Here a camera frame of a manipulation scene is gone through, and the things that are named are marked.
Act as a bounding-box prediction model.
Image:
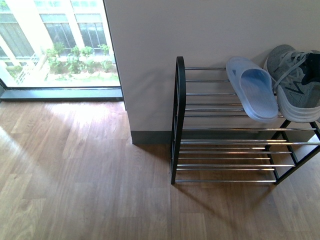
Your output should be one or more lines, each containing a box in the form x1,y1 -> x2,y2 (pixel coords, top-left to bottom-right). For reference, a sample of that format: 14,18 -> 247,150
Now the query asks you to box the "light blue slide sandal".
225,56 -> 279,123

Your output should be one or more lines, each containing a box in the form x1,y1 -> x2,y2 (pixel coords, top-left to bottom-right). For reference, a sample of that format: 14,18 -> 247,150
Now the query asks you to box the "grey knit sneaker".
264,44 -> 320,123

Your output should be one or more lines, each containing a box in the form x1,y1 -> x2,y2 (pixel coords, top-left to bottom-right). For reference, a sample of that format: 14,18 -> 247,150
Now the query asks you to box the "black metal shoe rack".
170,56 -> 320,185

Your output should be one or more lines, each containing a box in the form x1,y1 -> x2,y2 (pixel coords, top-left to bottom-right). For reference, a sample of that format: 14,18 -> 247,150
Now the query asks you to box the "dark window frame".
0,0 -> 123,101

